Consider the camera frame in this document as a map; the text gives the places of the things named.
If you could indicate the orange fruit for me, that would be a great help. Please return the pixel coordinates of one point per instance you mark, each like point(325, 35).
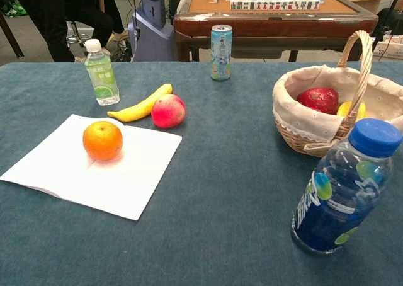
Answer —
point(102, 141)

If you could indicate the wicker basket with cloth liner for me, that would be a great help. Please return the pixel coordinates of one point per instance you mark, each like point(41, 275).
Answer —
point(302, 116)

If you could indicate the pink red peach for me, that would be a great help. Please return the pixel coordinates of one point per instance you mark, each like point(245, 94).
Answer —
point(168, 111)

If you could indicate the teal table cloth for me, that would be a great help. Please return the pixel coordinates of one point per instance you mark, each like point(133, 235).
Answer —
point(220, 172)

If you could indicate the yellow banana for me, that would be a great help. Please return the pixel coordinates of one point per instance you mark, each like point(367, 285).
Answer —
point(138, 109)

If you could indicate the light blue drink can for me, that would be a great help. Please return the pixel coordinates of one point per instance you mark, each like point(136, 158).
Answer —
point(221, 56)

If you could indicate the white open notebook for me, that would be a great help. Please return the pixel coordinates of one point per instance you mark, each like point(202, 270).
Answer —
point(126, 179)

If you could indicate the green label water bottle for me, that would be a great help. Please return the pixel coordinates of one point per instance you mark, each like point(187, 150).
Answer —
point(102, 78)

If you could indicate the dark red fruit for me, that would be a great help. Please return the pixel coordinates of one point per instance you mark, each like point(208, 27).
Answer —
point(318, 100)

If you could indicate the brown mahjong table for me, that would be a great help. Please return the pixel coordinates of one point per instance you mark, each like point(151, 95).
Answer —
point(267, 23)

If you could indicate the yellow starfruit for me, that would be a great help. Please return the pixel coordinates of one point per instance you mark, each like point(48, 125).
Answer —
point(344, 109)

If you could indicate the face-up mahjong tile row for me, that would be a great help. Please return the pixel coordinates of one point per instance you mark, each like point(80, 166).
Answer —
point(274, 5)

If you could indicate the blue cap sports drink bottle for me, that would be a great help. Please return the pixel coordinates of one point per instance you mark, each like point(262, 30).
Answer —
point(340, 204)

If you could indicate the chrome office chair base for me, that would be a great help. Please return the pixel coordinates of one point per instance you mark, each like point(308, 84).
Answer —
point(75, 38)

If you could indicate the white plastic crate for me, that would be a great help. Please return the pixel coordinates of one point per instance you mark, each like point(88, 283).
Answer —
point(392, 48)

